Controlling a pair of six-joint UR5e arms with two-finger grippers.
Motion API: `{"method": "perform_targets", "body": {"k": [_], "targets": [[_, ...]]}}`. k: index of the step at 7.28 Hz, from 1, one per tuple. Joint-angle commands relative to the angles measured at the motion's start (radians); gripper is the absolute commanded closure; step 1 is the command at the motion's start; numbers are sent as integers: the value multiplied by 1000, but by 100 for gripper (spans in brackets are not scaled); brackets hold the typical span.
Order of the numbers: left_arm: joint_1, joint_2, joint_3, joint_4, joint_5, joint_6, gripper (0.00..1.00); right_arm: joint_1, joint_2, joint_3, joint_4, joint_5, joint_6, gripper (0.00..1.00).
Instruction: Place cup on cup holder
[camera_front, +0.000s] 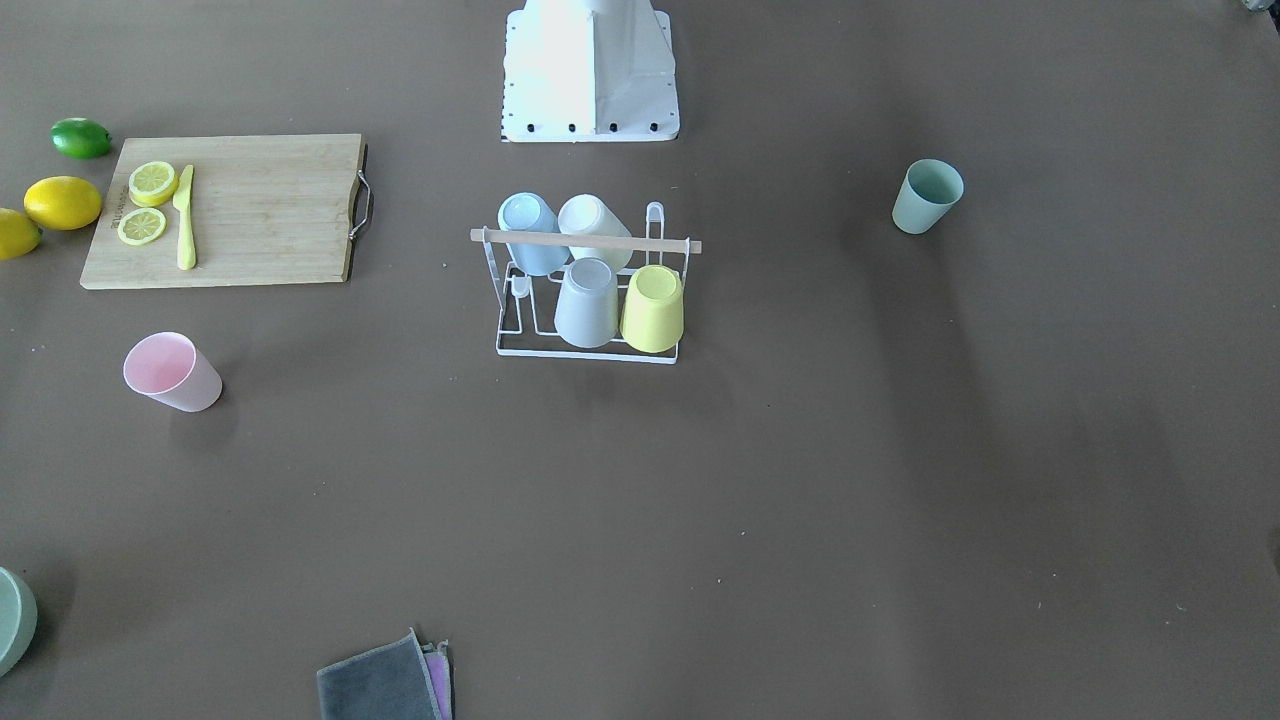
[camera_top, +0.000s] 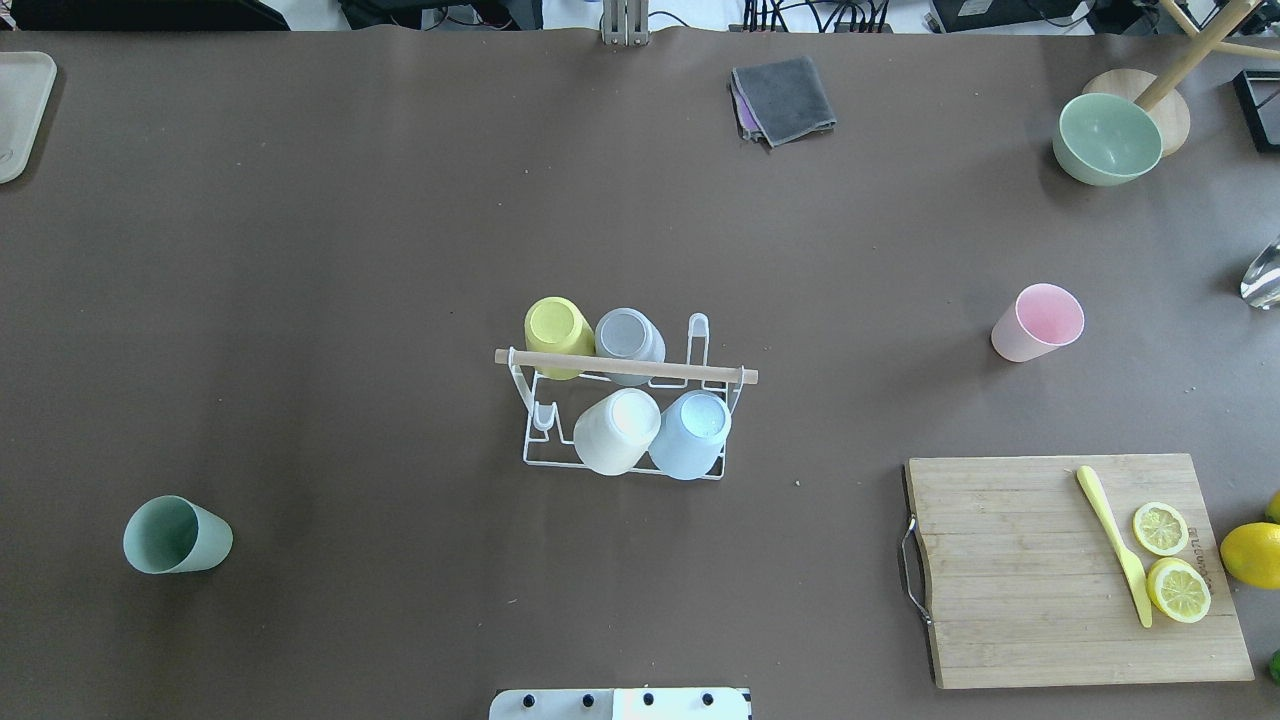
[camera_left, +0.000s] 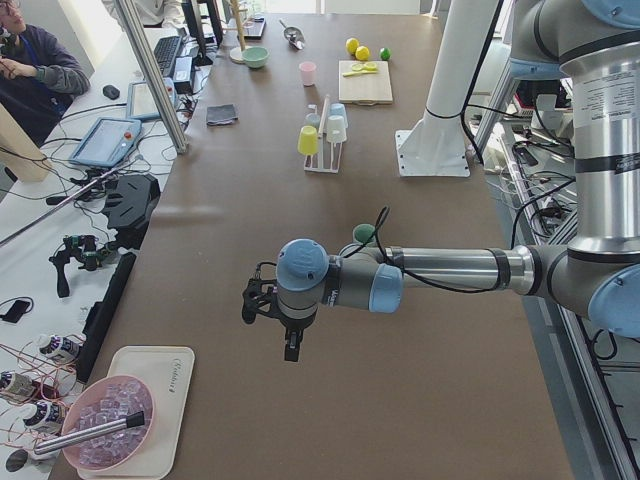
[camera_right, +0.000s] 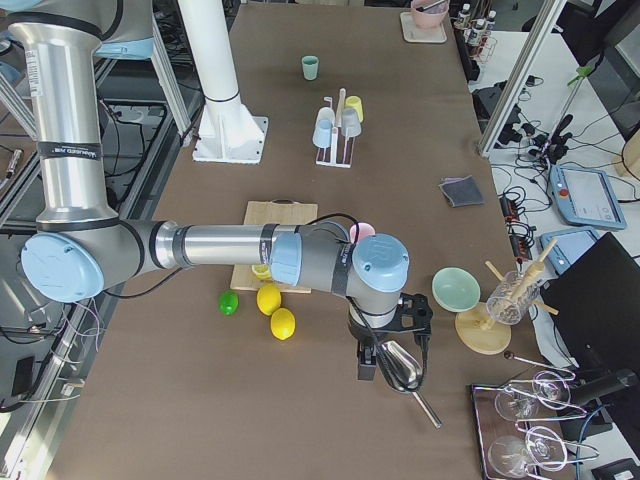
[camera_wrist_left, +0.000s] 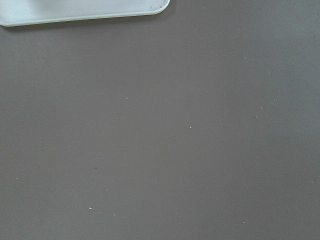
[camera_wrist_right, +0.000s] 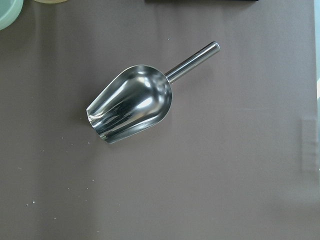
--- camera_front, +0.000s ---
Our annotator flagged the lemon half upper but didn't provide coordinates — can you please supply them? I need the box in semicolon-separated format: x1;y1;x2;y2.
127;161;179;208

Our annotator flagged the lemon half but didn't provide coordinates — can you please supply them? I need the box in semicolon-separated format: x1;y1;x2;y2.
116;208;168;247
127;161;179;208

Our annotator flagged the green bowl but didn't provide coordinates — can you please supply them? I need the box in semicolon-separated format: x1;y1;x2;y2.
0;568;38;676

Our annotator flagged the grey cloth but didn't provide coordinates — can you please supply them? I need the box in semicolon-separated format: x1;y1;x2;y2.
316;632;438;719

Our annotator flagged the lemon half lower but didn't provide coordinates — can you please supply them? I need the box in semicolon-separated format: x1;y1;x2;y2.
116;208;168;247

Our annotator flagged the light blue cup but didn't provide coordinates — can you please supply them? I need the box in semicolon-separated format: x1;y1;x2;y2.
497;192;571;275

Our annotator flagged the white wire cup rack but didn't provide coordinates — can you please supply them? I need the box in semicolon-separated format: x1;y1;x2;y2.
470;202;703;365

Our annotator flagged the green cup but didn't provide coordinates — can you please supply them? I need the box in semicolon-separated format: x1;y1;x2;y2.
891;158;965;234

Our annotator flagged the purple cloth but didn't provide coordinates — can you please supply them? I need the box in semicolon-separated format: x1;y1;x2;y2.
422;641;454;720

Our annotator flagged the whole lemon far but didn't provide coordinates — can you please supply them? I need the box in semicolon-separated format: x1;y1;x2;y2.
0;208;42;261

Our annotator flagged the whole lemon near board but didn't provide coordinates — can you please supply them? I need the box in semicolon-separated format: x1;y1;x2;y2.
23;176;102;231

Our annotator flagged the bamboo cutting board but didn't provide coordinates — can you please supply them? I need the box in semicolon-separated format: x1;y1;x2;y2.
79;133;367;290

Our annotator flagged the white cup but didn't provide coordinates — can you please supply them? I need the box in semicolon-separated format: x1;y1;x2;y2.
557;193;634;273

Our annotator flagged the green lime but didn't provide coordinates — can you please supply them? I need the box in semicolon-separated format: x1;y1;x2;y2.
49;117;113;159

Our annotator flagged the yellow plastic knife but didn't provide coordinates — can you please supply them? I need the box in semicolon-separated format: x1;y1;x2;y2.
172;165;197;272

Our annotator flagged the grey cup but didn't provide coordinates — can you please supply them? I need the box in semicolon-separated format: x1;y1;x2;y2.
554;258;620;348

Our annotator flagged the yellow cup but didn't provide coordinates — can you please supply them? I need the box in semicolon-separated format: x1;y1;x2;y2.
620;265;684;354

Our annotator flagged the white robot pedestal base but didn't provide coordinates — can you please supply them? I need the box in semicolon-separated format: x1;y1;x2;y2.
500;1;681;143

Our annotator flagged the pink cup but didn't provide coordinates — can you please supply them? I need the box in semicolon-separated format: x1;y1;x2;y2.
122;331;223;413

